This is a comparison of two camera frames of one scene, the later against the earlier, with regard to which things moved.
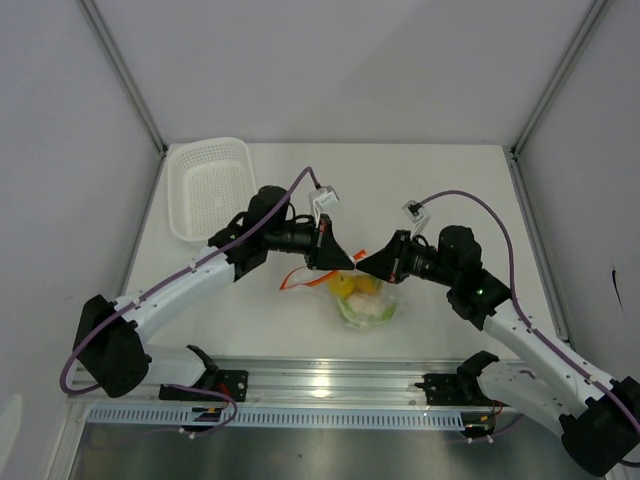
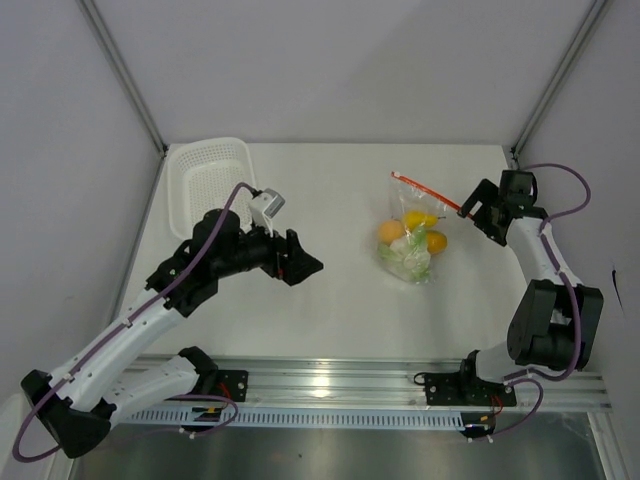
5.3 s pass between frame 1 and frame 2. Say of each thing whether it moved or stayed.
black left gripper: moved
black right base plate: stayed
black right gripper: moved
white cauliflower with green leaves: moved
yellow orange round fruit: moved
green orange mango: moved
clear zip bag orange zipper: moved
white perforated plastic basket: stayed
